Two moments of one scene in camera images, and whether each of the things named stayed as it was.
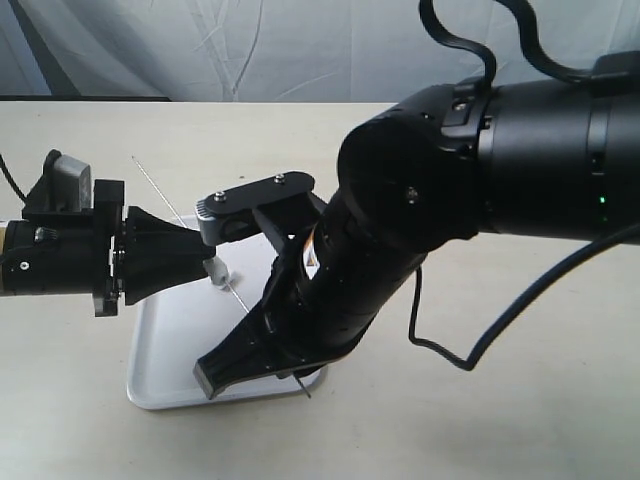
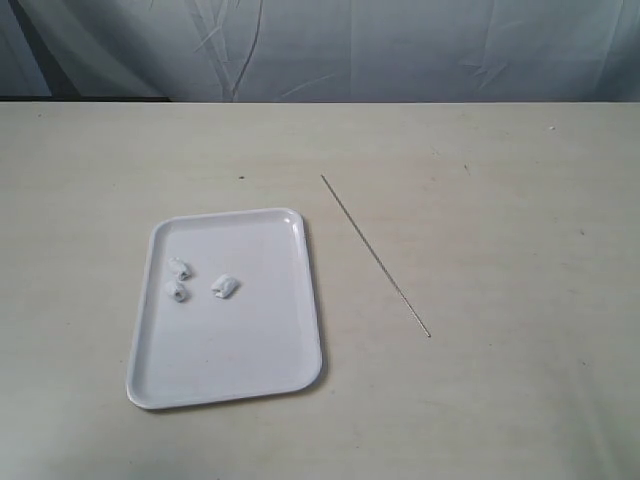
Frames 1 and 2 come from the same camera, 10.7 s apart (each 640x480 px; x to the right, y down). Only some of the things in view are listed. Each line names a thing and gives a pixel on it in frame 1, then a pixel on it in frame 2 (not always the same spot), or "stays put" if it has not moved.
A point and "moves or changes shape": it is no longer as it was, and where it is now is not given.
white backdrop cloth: [293, 50] stays put
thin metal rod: [229, 283] moves or changes shape
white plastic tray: [174, 329] stays put
